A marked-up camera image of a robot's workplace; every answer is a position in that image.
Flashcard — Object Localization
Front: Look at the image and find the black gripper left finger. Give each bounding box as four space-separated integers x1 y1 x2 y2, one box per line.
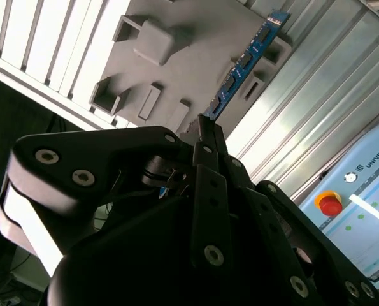
0 114 234 286

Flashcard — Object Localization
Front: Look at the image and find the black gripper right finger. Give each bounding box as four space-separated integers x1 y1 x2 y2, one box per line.
208 119 379 306

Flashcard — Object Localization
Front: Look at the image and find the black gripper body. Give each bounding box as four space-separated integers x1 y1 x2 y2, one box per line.
42 197 287 306

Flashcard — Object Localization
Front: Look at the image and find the blue RAM stick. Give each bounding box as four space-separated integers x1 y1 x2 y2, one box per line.
203 9 292 122

